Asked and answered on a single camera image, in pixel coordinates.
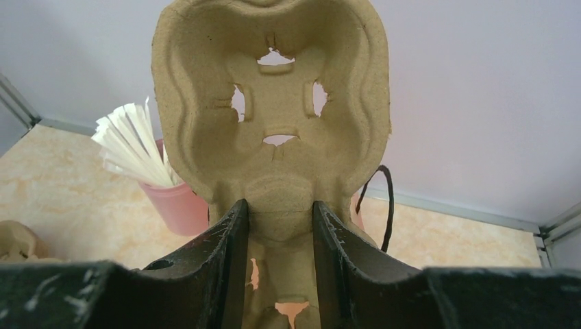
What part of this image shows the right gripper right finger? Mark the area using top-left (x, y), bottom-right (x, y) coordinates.
top-left (313, 202), bottom-right (580, 328)

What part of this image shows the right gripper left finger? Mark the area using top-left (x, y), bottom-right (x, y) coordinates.
top-left (1, 199), bottom-right (249, 328)

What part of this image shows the single brown pulp carrier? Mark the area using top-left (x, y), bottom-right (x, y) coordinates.
top-left (151, 1), bottom-right (391, 328)

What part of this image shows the orange paper bag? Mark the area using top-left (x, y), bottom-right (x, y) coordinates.
top-left (242, 186), bottom-right (395, 328)

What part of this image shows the pink straw holder cup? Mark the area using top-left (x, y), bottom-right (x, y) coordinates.
top-left (138, 169), bottom-right (209, 236)

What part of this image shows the brown pulp cup carrier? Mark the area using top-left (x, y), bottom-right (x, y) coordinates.
top-left (1, 220), bottom-right (69, 264)

